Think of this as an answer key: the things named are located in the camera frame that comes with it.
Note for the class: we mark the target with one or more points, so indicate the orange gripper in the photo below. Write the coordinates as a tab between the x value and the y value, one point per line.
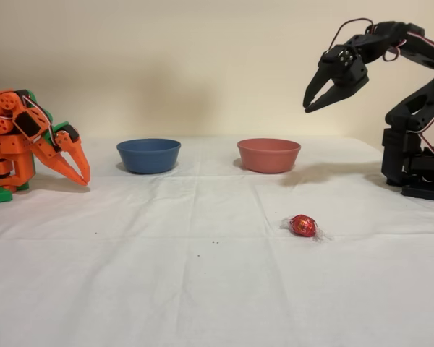
66	146

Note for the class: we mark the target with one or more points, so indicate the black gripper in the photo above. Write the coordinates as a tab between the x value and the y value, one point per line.
341	84

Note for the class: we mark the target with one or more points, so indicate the red candy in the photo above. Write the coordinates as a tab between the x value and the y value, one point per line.
303	226

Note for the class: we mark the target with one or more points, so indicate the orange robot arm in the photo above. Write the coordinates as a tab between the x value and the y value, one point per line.
11	144

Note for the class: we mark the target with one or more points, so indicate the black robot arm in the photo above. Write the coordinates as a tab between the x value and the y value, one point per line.
394	144

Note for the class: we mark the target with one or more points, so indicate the blue bowl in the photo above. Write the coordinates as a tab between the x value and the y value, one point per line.
148	159

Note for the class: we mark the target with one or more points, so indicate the red bowl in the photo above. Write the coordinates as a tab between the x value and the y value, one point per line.
268	159

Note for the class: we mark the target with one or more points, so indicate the white tablecloth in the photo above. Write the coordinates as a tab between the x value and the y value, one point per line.
202	282

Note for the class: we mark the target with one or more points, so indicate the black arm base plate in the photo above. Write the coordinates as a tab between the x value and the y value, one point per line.
423	192

